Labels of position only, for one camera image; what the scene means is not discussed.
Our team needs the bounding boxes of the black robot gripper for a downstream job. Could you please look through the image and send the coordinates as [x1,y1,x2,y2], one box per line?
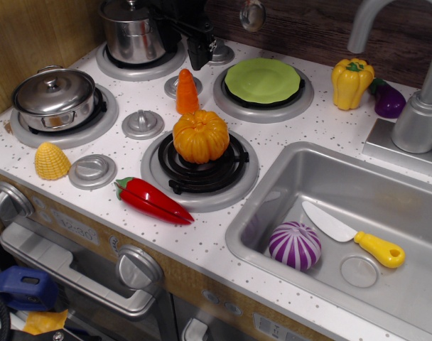
[148,1,216,70]

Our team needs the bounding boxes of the grey stove knob behind carrot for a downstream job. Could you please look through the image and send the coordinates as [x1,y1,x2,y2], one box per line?
[164,75,203,99]

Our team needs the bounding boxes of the orange toy carrot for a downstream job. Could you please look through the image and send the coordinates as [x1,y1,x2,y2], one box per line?
[175,69,200,114]

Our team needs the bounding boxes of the green plastic plate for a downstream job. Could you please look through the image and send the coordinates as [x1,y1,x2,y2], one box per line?
[224,58,301,104]

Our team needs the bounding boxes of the grey stove knob rear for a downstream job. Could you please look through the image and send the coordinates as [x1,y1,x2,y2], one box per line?
[208,38,234,65]

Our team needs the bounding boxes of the hanging steel spoon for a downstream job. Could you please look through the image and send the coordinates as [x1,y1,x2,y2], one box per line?
[239,0,266,33]

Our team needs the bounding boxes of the tall steel pot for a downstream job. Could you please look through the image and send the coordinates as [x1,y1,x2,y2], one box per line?
[99,0,166,65]

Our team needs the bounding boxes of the orange toy pumpkin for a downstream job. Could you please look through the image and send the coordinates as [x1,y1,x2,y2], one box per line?
[173,110,230,164]

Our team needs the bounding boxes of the grey stove knob centre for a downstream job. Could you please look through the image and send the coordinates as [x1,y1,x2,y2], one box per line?
[121,109,164,140]

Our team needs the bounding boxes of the black coil burner front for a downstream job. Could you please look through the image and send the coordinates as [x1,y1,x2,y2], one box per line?
[158,134,249,195]

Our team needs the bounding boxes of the silver toy sink basin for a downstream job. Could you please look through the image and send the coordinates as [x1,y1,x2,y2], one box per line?
[226,142,432,340]

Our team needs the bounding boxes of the yellow toy bell pepper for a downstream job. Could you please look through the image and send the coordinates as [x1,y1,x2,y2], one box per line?
[331,58,375,110]

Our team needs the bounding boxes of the low steel pot with lid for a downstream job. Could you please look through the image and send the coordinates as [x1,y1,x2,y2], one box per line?
[11,66,96,131]

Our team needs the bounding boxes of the red toy chili pepper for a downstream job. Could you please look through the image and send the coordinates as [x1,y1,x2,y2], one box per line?
[114,177,194,225]

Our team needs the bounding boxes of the grey stove knob front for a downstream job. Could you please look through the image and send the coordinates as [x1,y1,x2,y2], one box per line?
[68,154,117,190]

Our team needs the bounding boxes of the yellow toy corn piece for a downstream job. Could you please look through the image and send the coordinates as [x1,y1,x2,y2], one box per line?
[35,142,71,180]

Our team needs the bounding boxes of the purple toy eggplant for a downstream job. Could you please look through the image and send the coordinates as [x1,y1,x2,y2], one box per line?
[369,78,406,119]

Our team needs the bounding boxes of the purple striped toy onion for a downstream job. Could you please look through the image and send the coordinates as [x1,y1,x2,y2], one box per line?
[269,222,322,271]

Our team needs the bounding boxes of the silver oven dial right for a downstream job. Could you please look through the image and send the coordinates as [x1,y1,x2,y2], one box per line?
[115,244,163,291]

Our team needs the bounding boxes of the silver oven dial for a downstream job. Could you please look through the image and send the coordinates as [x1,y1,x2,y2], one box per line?
[115,244,163,291]
[0,182,34,221]

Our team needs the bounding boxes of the silver toy faucet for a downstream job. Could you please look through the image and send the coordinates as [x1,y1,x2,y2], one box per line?
[347,0,432,153]

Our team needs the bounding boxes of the silver oven dial left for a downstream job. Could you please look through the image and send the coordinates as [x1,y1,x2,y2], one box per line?
[0,182,34,221]

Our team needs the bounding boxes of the blue clamp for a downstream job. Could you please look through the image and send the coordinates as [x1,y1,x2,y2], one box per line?
[0,266,59,311]

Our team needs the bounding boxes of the yellow cloth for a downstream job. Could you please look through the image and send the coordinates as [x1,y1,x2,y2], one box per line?
[23,310,68,335]

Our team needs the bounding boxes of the silver oven door handle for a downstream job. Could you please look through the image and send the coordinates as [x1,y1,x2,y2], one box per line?
[1,222,158,322]

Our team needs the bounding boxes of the white toy knife yellow handle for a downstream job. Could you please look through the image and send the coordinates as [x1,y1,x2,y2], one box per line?
[301,201,406,269]

